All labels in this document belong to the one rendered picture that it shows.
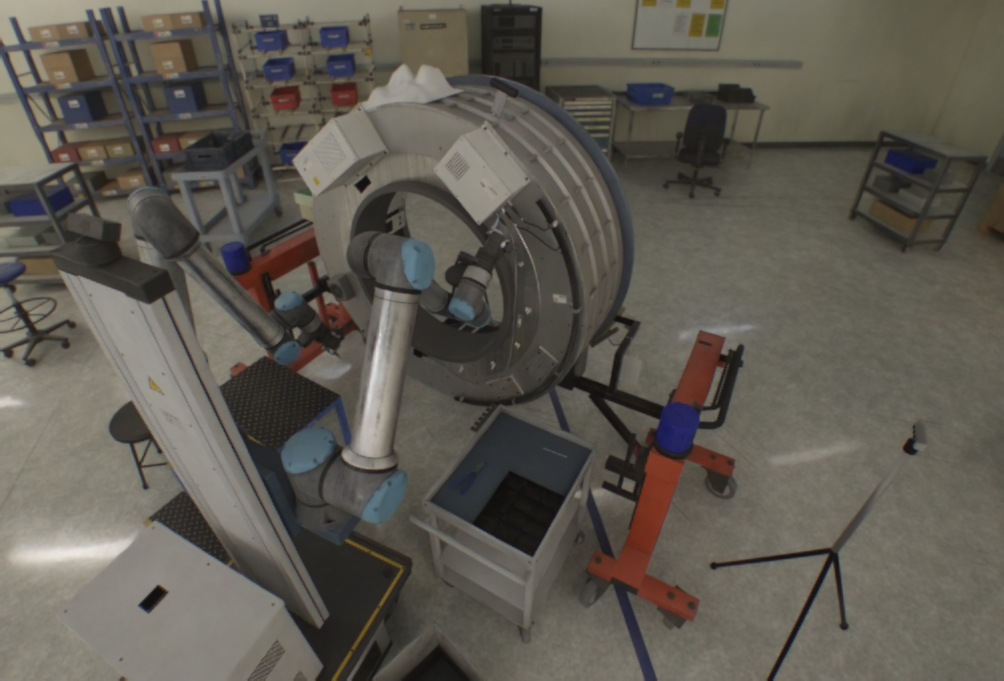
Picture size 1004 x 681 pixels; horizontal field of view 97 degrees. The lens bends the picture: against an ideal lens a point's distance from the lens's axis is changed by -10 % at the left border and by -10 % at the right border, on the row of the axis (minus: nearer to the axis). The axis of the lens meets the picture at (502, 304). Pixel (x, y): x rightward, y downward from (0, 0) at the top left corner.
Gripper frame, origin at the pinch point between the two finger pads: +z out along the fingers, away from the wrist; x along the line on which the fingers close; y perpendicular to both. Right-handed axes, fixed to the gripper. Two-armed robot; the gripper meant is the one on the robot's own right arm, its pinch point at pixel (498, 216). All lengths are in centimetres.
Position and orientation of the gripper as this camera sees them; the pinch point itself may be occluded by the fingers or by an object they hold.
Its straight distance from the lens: 172.9
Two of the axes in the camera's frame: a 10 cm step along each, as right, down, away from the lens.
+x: 2.5, -1.2, -9.6
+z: 4.1, -8.9, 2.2
